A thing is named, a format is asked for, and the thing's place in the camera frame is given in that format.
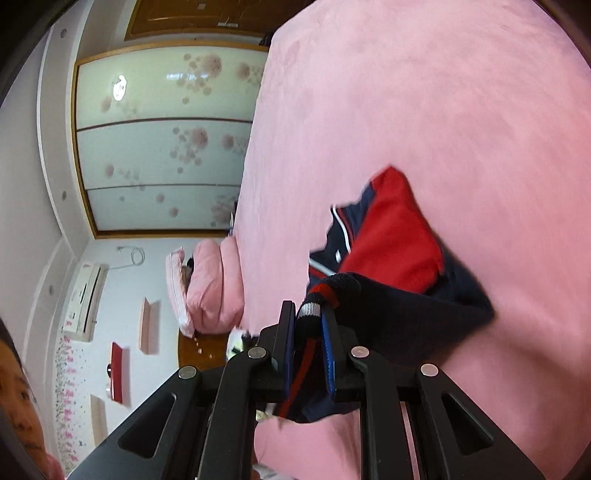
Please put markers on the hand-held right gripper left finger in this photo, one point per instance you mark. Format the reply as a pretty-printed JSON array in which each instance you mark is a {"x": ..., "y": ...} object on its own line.
[{"x": 288, "y": 364}]

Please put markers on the pink flower wall stickers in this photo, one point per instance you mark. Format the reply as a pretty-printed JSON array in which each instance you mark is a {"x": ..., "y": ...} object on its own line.
[{"x": 69, "y": 406}]

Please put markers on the navy and red varsity jacket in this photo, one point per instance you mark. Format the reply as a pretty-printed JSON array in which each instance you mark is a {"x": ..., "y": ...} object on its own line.
[{"x": 392, "y": 240}]

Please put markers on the white air conditioner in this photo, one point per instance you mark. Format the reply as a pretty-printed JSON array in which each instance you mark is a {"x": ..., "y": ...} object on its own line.
[{"x": 85, "y": 300}]

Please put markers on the brown wooden door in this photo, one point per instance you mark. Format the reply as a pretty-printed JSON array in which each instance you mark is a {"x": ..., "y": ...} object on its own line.
[{"x": 207, "y": 18}]

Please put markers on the floral sliding door wardrobe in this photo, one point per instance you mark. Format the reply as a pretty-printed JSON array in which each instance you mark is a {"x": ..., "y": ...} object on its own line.
[{"x": 161, "y": 152}]

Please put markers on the wooden headboard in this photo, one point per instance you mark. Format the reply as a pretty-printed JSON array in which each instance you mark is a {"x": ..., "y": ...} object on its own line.
[{"x": 203, "y": 350}]

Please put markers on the pink wall shelf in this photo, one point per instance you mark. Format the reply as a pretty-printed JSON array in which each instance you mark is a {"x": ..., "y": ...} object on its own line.
[{"x": 148, "y": 325}]

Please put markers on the person's pink clothing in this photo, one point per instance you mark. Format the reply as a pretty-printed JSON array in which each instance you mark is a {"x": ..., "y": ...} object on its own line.
[{"x": 53, "y": 470}]

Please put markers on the pink pillow with lace trim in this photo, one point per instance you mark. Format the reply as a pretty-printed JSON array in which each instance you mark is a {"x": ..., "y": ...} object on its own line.
[{"x": 175, "y": 295}]

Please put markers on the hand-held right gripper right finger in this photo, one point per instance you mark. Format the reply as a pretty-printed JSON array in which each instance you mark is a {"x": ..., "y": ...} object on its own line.
[{"x": 328, "y": 350}]

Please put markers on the pink bed blanket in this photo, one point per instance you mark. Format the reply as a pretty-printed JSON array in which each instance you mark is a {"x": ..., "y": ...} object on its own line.
[{"x": 415, "y": 92}]

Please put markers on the red wall shelf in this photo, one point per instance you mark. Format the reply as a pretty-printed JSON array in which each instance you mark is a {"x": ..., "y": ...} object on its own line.
[{"x": 117, "y": 374}]

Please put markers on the folded pink quilt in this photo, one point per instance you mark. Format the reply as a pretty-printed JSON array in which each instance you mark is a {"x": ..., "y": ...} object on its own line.
[{"x": 217, "y": 286}]

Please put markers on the white wall shelf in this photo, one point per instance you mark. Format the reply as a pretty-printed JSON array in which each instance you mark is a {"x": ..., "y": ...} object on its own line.
[{"x": 98, "y": 422}]

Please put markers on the person's head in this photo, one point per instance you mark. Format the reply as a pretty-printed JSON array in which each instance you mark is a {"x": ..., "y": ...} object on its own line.
[{"x": 18, "y": 397}]

